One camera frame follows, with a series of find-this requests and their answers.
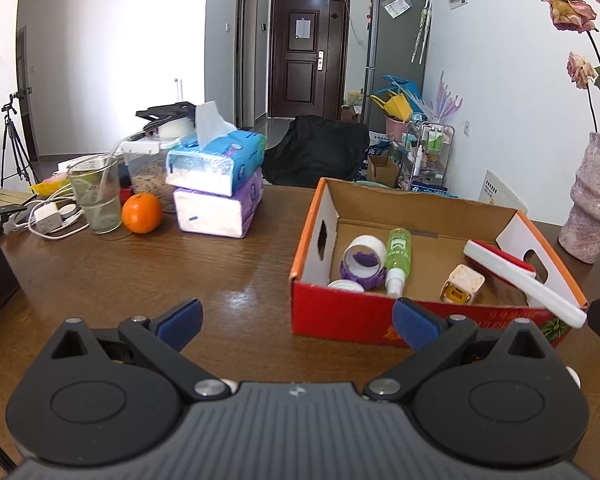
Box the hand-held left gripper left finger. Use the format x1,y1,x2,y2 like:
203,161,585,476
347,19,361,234
50,298,233,403

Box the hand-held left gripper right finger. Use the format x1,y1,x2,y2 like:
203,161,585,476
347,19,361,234
362,297,553,403

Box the orange cardboard box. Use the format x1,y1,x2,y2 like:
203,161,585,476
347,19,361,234
289,176,590,350

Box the purple toothed ring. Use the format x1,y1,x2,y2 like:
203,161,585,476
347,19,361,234
340,255,386,292

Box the cream yellow small box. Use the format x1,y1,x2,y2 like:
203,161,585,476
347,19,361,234
440,264,486,305

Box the green spray bottle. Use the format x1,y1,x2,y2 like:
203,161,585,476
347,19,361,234
384,227,412,297

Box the red lint brush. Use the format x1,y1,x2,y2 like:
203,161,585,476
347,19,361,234
463,239,588,329

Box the white tape roll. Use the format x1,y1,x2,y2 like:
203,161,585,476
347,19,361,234
341,235,387,283

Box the purple tissue pack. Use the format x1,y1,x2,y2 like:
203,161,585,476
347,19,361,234
173,170,264,238

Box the orange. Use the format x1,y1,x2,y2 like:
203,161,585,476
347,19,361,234
121,193,163,234

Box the pink textured vase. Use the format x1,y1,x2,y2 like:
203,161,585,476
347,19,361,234
558,131,600,264

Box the glass cup with drink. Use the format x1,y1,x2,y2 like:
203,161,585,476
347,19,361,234
67,155,123,234

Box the blue white bag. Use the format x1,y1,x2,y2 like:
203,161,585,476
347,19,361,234
411,180,448,196

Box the clear plastic food container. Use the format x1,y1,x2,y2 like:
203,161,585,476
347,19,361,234
121,137,181,211

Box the small brown cardboard box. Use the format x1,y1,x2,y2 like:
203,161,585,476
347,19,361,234
366,155,400,188

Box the blue tissue pack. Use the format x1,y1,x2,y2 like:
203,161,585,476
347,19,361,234
166,101,267,197

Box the metal rack trolley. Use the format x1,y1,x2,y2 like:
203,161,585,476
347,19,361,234
399,121,455,192

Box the white charger block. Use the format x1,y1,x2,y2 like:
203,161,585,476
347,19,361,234
34,204,61,235

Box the white flat box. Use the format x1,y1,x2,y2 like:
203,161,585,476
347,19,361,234
57,156,106,173

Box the white round device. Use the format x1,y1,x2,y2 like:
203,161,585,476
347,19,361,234
158,117,197,138

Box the pink bucket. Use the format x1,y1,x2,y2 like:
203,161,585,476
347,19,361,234
384,115,412,142

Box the black laptop stand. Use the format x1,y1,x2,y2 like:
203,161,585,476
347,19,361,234
136,101,197,123

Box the wooden slatted stool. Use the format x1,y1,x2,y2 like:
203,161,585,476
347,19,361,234
0,189,36,217

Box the yellow clothes hangers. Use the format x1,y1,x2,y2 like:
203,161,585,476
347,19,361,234
371,94,411,118

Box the purple feather decoration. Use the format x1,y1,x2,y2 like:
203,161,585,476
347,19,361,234
430,71,463,122

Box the blue clothes hangers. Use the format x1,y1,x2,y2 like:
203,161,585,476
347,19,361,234
382,74,423,106

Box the grey refrigerator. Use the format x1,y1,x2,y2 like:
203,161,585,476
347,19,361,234
362,0,433,136

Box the dark wooden door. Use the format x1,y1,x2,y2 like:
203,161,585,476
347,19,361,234
269,0,352,122

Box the hanging folded umbrellas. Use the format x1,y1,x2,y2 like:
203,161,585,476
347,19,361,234
411,0,433,65

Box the dried rose bouquet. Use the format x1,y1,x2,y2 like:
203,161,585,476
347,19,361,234
541,0,600,146

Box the white cable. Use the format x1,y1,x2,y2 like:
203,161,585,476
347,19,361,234
10,187,91,241

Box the black camera tripod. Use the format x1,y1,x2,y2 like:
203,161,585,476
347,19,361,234
0,91,40,187

